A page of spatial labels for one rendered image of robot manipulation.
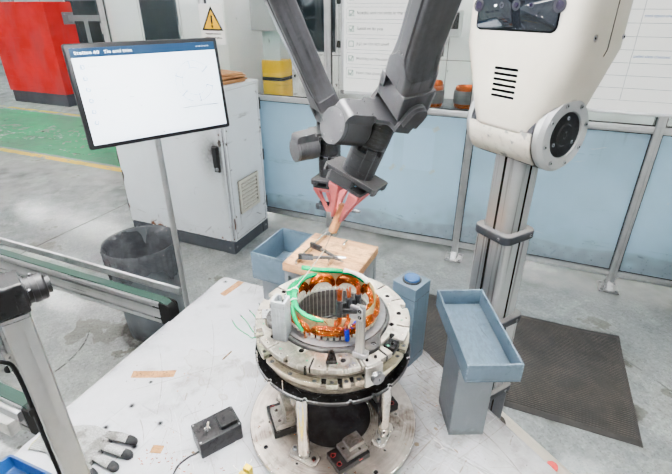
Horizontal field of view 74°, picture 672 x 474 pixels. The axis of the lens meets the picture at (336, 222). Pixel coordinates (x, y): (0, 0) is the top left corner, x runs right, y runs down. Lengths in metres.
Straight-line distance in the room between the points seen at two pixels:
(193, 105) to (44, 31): 2.76
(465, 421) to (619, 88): 2.22
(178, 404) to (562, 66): 1.13
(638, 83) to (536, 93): 2.01
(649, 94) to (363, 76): 1.62
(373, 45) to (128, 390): 2.43
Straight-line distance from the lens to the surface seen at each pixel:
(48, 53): 4.48
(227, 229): 3.32
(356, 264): 1.16
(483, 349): 1.01
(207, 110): 1.83
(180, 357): 1.38
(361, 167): 0.75
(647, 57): 2.95
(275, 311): 0.84
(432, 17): 0.60
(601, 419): 2.47
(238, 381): 1.27
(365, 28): 3.07
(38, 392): 0.69
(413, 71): 0.65
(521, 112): 1.00
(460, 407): 1.10
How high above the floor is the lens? 1.67
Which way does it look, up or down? 26 degrees down
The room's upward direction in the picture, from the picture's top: straight up
